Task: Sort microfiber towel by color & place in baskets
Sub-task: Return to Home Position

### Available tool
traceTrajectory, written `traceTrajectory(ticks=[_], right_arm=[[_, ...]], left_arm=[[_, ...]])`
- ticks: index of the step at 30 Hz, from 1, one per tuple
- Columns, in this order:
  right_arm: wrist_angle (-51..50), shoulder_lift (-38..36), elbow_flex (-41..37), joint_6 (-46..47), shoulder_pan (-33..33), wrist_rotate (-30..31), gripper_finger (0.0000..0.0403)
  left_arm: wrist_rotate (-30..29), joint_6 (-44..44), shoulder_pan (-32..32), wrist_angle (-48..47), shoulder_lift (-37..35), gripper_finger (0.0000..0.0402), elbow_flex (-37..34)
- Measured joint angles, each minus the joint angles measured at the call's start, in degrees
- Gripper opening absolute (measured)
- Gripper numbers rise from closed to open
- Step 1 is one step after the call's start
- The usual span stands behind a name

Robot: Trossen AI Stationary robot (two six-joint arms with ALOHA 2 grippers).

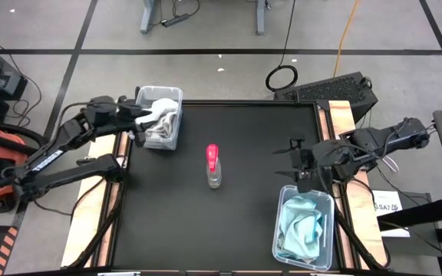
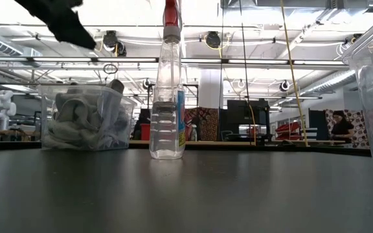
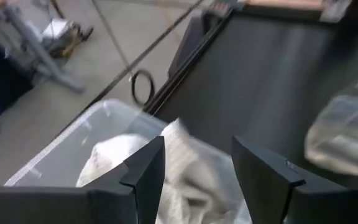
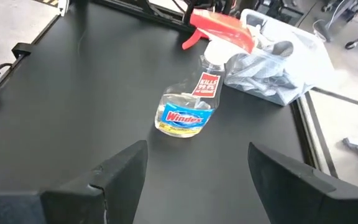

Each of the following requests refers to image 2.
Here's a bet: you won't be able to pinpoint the blue and white cloth pile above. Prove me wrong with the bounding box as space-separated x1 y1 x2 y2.
102 79 132 143

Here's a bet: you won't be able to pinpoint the grey waffle microfiber towel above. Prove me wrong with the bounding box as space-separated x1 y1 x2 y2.
40 128 119 151
53 91 105 132

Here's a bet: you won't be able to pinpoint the glass jar with pink lid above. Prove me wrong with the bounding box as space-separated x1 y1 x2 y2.
148 0 187 161

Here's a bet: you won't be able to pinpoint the long ceiling light strip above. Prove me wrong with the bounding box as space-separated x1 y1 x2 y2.
0 56 158 63
189 58 351 67

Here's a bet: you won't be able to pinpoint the red box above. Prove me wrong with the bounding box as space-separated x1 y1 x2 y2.
140 123 152 141

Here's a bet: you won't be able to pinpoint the patterned fabric partition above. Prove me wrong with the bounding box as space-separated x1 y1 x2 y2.
185 107 220 142
324 109 372 149

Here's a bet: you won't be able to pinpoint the black monitor cart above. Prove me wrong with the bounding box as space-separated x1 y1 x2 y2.
218 99 270 143

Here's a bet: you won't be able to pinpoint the red storage bins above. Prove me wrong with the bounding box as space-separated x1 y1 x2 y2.
275 121 304 139

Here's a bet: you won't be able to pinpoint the person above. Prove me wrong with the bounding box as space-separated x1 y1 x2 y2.
330 109 356 143

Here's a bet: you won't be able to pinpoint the black hanging cable loop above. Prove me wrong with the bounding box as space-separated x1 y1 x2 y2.
103 63 119 74

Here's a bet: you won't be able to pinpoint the yellow hanging cable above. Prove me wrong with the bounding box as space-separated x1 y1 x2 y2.
278 0 310 147

